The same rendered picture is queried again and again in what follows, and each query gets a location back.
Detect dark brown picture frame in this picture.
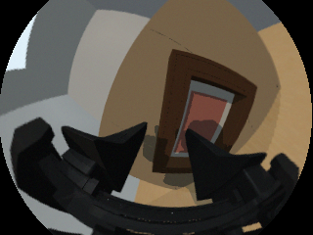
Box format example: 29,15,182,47
153,48,257,173

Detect tan flat board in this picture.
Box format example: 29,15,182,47
98,0,282,189

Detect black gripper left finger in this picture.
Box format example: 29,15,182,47
62,121,148,192

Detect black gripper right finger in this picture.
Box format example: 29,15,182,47
185,129,267,201

